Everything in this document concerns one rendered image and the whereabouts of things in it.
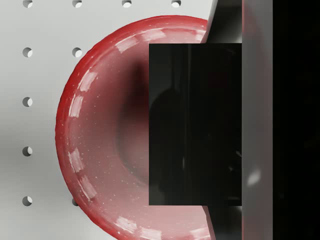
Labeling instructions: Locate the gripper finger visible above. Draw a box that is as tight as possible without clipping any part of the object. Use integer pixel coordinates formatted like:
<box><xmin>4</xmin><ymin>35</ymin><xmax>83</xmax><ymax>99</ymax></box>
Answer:
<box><xmin>204</xmin><ymin>205</ymin><xmax>243</xmax><ymax>240</ymax></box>
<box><xmin>200</xmin><ymin>0</ymin><xmax>243</xmax><ymax>45</ymax></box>

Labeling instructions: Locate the flat-sided can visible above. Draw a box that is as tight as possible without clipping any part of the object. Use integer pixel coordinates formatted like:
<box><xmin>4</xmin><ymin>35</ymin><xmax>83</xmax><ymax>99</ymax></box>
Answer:
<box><xmin>148</xmin><ymin>43</ymin><xmax>243</xmax><ymax>207</ymax></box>

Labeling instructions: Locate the red plate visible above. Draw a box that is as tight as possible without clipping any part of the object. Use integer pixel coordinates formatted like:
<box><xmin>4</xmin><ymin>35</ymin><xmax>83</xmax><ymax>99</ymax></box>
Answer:
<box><xmin>54</xmin><ymin>14</ymin><xmax>217</xmax><ymax>240</ymax></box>

